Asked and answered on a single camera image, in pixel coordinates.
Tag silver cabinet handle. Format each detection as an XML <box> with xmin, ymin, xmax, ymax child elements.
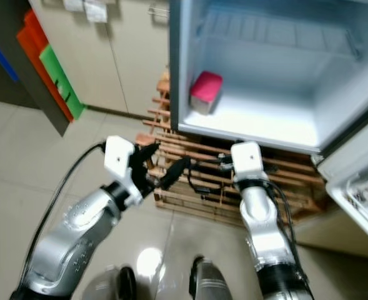
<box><xmin>147</xmin><ymin>4</ymin><xmax>173</xmax><ymax>18</ymax></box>

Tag pink lid container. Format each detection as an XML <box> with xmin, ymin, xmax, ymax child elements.
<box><xmin>189</xmin><ymin>70</ymin><xmax>224</xmax><ymax>117</ymax></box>

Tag tall black cabinet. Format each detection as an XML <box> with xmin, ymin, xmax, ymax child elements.
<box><xmin>0</xmin><ymin>0</ymin><xmax>73</xmax><ymax>138</ymax></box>

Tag wooden slatted rack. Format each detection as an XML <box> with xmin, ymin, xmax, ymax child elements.
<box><xmin>136</xmin><ymin>69</ymin><xmax>329</xmax><ymax>229</ymax></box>

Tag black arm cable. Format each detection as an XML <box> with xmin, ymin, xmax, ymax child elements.
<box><xmin>186</xmin><ymin>156</ymin><xmax>300</xmax><ymax>257</ymax></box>
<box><xmin>15</xmin><ymin>141</ymin><xmax>107</xmax><ymax>293</ymax></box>

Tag beige kitchen cabinet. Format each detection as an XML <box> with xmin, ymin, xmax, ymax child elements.
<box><xmin>26</xmin><ymin>0</ymin><xmax>177</xmax><ymax>121</ymax></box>

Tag red cutting board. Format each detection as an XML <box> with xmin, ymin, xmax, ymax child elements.
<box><xmin>26</xmin><ymin>9</ymin><xmax>52</xmax><ymax>52</ymax></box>

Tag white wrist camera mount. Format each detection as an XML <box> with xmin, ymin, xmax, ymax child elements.
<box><xmin>104</xmin><ymin>135</ymin><xmax>145</xmax><ymax>208</ymax></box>
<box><xmin>231</xmin><ymin>141</ymin><xmax>267</xmax><ymax>186</ymax></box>

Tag green cutting board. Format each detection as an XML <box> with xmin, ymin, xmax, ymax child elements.
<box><xmin>39</xmin><ymin>44</ymin><xmax>86</xmax><ymax>121</ymax></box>

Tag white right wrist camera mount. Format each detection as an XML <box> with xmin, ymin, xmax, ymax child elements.
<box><xmin>231</xmin><ymin>141</ymin><xmax>267</xmax><ymax>186</ymax></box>

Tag white counter cabinet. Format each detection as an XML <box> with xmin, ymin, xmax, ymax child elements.
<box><xmin>295</xmin><ymin>206</ymin><xmax>368</xmax><ymax>254</ymax></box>

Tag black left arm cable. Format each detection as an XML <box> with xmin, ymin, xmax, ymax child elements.
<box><xmin>15</xmin><ymin>141</ymin><xmax>107</xmax><ymax>293</ymax></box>

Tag orange cutting board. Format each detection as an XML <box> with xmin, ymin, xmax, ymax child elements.
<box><xmin>16</xmin><ymin>25</ymin><xmax>76</xmax><ymax>124</ymax></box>

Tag grey robot leg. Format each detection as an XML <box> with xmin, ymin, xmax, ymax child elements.
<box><xmin>84</xmin><ymin>266</ymin><xmax>139</xmax><ymax>300</ymax></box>
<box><xmin>187</xmin><ymin>255</ymin><xmax>236</xmax><ymax>300</ymax></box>

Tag grey left robot leg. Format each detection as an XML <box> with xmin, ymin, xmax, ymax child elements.
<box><xmin>84</xmin><ymin>266</ymin><xmax>139</xmax><ymax>300</ymax></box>

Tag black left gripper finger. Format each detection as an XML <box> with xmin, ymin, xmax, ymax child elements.
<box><xmin>157</xmin><ymin>156</ymin><xmax>193</xmax><ymax>192</ymax></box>
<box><xmin>136</xmin><ymin>142</ymin><xmax>161</xmax><ymax>165</ymax></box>

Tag grey right robot leg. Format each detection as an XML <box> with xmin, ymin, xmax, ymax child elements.
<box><xmin>187</xmin><ymin>255</ymin><xmax>236</xmax><ymax>300</ymax></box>

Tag small grey fridge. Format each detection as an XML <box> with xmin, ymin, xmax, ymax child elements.
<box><xmin>168</xmin><ymin>0</ymin><xmax>368</xmax><ymax>251</ymax></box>

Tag white paper tag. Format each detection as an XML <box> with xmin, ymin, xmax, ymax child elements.
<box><xmin>64</xmin><ymin>0</ymin><xmax>86</xmax><ymax>13</ymax></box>
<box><xmin>85</xmin><ymin>0</ymin><xmax>109</xmax><ymax>24</ymax></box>

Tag white wire fridge shelf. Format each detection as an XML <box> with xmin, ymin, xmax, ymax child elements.
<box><xmin>199</xmin><ymin>7</ymin><xmax>366</xmax><ymax>60</ymax></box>

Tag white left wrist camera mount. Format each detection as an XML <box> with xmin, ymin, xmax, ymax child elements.
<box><xmin>104</xmin><ymin>135</ymin><xmax>145</xmax><ymax>208</ymax></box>

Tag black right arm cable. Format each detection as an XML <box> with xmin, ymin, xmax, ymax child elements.
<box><xmin>186</xmin><ymin>156</ymin><xmax>300</xmax><ymax>257</ymax></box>

